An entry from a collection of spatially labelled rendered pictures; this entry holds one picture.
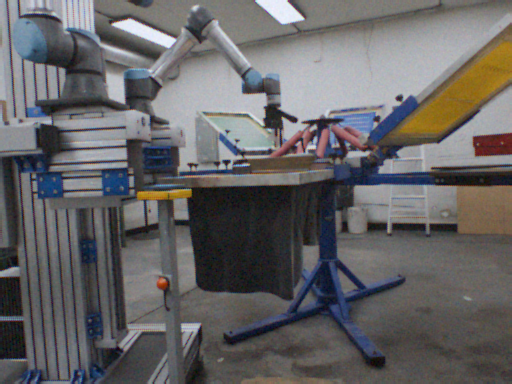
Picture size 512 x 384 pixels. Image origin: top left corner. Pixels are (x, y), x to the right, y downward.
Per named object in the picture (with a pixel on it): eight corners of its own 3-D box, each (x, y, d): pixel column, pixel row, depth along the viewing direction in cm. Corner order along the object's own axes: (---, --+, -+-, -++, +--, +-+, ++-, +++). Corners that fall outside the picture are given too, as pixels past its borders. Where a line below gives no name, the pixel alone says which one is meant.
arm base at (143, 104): (116, 118, 174) (114, 96, 173) (129, 122, 189) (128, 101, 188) (149, 116, 172) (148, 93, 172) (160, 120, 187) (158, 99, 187)
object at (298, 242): (296, 299, 144) (291, 183, 142) (286, 298, 146) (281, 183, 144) (327, 267, 186) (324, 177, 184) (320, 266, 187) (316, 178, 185)
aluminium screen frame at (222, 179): (299, 184, 129) (299, 172, 129) (156, 188, 154) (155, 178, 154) (348, 174, 201) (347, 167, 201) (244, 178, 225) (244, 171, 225)
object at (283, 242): (294, 302, 142) (289, 184, 140) (189, 291, 161) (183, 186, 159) (296, 300, 145) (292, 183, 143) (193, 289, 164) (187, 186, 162)
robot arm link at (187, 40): (122, 87, 185) (198, 1, 185) (130, 93, 200) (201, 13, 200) (141, 104, 186) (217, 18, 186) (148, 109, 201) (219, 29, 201)
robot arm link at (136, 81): (120, 96, 174) (119, 65, 173) (129, 101, 187) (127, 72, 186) (147, 95, 174) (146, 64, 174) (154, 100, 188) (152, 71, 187)
